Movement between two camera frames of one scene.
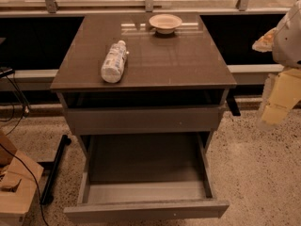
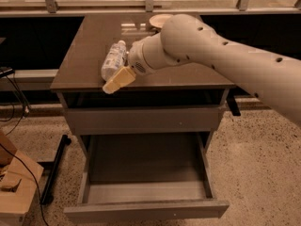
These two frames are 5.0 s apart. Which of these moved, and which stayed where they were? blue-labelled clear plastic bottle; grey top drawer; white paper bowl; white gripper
Moved: white gripper
Stayed: grey top drawer; blue-labelled clear plastic bottle; white paper bowl
